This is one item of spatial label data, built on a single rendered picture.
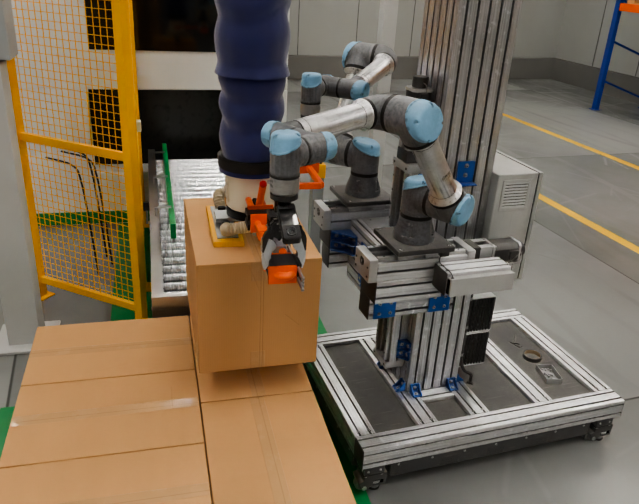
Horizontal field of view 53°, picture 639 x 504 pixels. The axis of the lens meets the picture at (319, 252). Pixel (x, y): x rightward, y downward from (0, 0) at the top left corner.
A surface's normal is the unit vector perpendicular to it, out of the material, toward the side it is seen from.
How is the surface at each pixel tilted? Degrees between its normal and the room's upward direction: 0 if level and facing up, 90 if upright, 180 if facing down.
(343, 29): 90
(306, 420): 0
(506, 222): 90
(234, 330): 90
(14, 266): 90
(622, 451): 0
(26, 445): 0
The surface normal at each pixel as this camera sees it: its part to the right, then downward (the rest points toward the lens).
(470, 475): 0.05, -0.91
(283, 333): 0.25, 0.42
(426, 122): 0.63, 0.25
